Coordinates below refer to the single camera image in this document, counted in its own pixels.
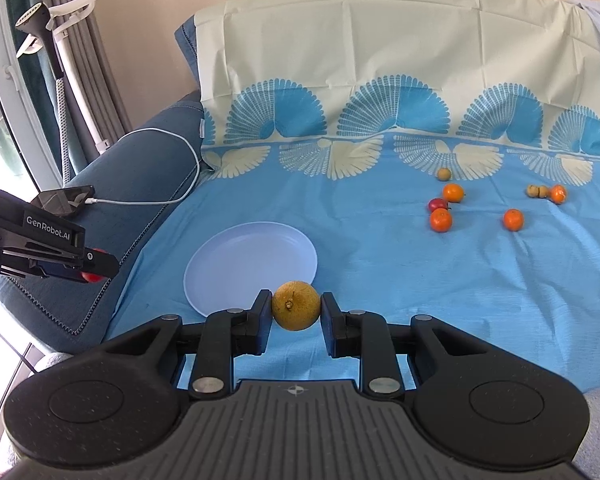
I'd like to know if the garment steamer stand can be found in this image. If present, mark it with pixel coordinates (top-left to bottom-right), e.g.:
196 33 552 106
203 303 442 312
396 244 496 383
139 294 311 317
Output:
15 0 108 186

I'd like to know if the light blue plastic plate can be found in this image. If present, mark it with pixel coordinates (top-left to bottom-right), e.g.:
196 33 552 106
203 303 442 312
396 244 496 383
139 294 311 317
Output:
183 221 317 316

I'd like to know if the orange mandarin front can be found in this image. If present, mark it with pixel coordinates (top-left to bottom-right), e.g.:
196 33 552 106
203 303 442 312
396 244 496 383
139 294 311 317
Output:
429 208 453 233

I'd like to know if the blue patterned bed sheet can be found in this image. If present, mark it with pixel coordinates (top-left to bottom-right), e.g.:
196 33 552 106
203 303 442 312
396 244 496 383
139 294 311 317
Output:
108 0 600 390

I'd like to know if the orange mandarin top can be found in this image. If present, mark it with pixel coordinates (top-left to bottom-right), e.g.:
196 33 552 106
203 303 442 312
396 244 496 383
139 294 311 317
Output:
442 183 465 203

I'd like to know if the orange mandarin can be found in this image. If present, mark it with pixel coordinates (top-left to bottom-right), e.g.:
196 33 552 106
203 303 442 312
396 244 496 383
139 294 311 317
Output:
442 183 465 203
550 184 568 205
429 208 453 233
502 208 524 232

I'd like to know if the yellow round fruit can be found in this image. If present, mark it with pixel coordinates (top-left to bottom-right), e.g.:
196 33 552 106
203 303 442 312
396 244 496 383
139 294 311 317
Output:
271 281 321 332

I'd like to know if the grey curtain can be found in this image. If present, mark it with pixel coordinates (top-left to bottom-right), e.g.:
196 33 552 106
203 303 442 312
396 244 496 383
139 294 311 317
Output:
50 0 131 144

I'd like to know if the black smartphone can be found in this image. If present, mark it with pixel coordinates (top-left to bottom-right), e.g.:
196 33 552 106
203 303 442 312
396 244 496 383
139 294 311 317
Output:
30 185 95 218

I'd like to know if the red tomato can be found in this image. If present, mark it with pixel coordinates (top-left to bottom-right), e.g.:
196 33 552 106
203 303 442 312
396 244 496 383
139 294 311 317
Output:
81 248 108 283
427 197 449 212

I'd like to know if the white window frame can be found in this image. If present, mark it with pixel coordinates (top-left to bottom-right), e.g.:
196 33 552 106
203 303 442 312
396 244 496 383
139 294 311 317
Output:
0 0 61 190

